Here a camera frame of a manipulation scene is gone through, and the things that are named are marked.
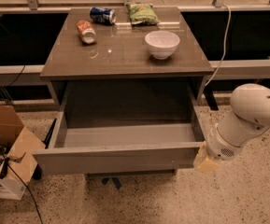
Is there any white ceramic bowl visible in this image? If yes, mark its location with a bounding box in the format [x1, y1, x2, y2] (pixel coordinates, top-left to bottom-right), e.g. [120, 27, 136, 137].
[145, 31, 180, 60]

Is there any brown cardboard box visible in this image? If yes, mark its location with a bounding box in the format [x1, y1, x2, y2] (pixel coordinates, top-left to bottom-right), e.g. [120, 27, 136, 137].
[0, 105, 45, 200]

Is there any blue soda can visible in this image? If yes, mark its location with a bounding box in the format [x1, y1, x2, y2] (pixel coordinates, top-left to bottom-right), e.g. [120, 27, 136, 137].
[90, 7, 116, 25]

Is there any orange soda can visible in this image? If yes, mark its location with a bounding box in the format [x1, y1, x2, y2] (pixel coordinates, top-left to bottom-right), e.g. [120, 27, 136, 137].
[77, 21, 96, 44]

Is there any green chip bag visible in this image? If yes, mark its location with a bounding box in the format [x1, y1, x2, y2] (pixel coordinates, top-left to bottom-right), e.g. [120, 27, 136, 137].
[126, 3, 160, 25]

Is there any black cable over box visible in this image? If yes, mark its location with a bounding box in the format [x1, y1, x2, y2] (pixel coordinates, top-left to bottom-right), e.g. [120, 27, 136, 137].
[0, 114, 44, 224]

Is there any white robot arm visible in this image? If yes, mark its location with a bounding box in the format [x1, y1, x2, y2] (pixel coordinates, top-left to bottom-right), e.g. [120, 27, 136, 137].
[193, 84, 270, 173]

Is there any white hanging cable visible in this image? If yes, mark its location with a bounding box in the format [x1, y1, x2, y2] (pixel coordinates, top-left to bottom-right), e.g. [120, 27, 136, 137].
[204, 4, 232, 88]

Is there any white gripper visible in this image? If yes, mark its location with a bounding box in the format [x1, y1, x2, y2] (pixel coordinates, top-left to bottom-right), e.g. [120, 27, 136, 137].
[193, 124, 243, 173]

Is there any grey top drawer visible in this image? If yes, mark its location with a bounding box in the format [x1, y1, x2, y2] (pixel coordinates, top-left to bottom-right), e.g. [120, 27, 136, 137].
[34, 80, 204, 176]

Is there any grey drawer cabinet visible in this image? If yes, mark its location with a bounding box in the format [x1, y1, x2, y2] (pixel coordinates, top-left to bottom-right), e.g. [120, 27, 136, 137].
[39, 6, 215, 179]

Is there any black cable at left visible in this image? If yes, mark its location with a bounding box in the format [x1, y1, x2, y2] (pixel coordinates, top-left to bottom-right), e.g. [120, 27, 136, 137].
[0, 64, 27, 105]

